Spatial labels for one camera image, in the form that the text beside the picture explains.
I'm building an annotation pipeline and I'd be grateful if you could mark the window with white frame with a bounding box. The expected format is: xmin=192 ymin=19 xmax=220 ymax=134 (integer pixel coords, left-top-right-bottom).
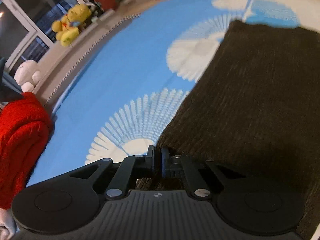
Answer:
xmin=0 ymin=0 xmax=67 ymax=73

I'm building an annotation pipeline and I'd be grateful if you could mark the folded beige cloth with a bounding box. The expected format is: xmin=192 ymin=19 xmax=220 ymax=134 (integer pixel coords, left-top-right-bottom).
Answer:
xmin=0 ymin=207 xmax=18 ymax=238

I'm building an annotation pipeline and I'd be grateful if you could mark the yellow plush toy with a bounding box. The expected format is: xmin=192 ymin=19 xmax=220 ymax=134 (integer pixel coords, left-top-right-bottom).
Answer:
xmin=51 ymin=4 xmax=92 ymax=48

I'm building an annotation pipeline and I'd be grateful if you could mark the white plush toy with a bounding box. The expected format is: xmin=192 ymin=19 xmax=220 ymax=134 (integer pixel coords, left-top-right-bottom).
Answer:
xmin=14 ymin=60 xmax=42 ymax=92

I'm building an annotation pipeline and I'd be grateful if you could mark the red knitted sweater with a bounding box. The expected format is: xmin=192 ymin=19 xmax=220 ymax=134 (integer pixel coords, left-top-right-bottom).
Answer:
xmin=0 ymin=92 xmax=53 ymax=210

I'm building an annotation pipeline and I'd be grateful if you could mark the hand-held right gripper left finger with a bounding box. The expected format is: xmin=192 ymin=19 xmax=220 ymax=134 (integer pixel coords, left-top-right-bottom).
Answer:
xmin=70 ymin=145 xmax=155 ymax=201

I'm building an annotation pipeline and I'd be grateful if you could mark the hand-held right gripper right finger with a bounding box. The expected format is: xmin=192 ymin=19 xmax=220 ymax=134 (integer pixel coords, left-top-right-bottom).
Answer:
xmin=161 ymin=147 xmax=246 ymax=200

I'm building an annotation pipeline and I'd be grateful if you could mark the dark brown knitted sweater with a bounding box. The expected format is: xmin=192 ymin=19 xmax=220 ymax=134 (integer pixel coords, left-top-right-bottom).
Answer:
xmin=135 ymin=20 xmax=320 ymax=240

